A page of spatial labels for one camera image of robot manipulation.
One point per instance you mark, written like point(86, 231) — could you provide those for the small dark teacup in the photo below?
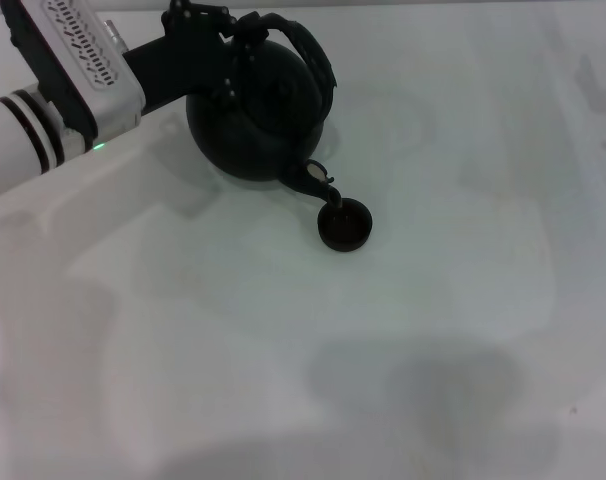
point(344, 230)

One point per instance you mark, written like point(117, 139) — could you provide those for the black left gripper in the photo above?
point(183, 65)

